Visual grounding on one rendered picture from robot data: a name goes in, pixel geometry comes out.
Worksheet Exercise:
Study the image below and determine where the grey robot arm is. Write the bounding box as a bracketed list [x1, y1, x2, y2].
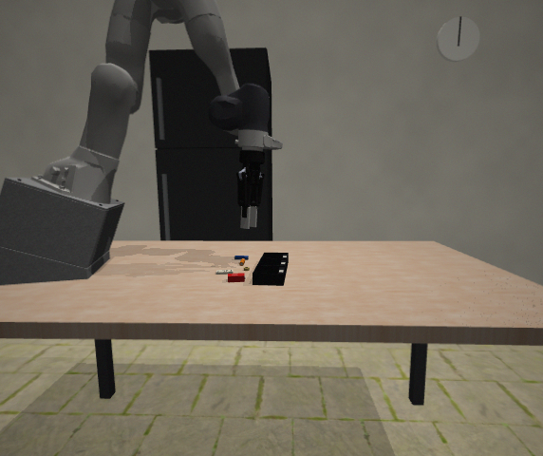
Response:
[31, 0, 283, 204]

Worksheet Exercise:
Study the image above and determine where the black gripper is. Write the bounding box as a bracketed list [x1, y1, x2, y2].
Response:
[236, 150, 265, 229]

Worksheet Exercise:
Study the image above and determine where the red nine-volt battery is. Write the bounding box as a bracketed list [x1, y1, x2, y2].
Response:
[228, 273, 246, 282]

